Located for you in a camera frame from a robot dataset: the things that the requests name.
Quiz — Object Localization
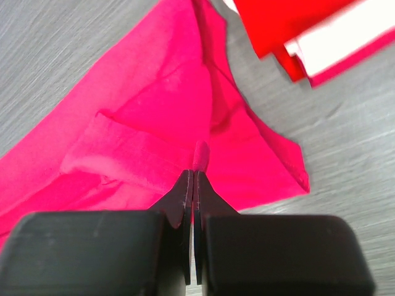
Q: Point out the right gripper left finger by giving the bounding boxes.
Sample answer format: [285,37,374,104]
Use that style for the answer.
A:
[1,170,193,295]

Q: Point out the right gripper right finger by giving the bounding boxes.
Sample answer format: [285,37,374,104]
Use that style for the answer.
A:
[193,171,376,295]

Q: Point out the pink t shirt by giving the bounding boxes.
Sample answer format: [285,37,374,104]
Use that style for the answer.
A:
[1,1,310,241]

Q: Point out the white folded t shirt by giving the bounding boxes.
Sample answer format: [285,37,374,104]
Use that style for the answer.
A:
[222,0,395,78]

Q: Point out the red folded t shirt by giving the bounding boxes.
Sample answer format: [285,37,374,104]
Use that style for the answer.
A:
[230,0,395,89]

